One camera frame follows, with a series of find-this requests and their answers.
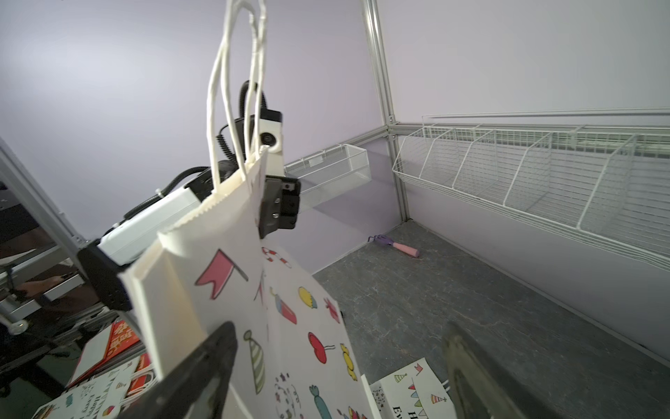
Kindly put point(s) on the flat paper bags stack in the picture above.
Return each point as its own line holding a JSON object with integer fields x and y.
{"x": 104, "y": 396}

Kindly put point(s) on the purple object at back left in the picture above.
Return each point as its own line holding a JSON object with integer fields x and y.
{"x": 385, "y": 240}

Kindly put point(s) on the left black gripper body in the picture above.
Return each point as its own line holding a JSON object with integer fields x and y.
{"x": 279, "y": 207}

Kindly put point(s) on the white wire wall shelf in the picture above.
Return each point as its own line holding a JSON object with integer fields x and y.
{"x": 606, "y": 186}

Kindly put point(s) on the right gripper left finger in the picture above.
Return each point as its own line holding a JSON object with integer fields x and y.
{"x": 198, "y": 386}

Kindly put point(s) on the white party paper bag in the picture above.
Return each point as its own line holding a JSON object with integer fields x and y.
{"x": 413, "y": 392}

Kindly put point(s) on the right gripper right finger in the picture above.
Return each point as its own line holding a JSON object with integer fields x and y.
{"x": 480, "y": 387}

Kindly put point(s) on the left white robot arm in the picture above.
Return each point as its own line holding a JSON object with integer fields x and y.
{"x": 105, "y": 258}

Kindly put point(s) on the white wire basket on left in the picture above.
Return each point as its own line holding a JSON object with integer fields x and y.
{"x": 330, "y": 173}

